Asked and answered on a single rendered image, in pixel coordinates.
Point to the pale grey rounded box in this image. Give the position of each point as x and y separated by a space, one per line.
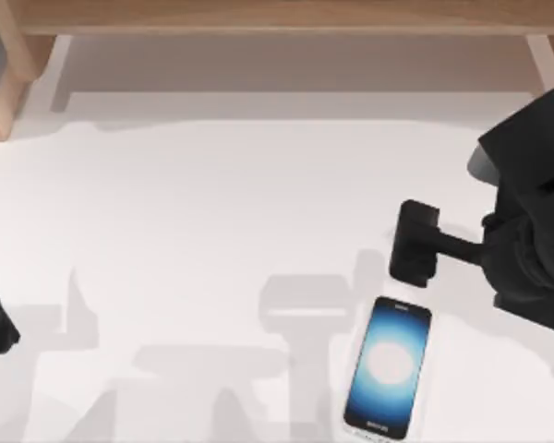
482 162

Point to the black smartphone with blue screen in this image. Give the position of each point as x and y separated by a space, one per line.
388 364

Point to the wooden shelf unit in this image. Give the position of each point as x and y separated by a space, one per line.
277 16

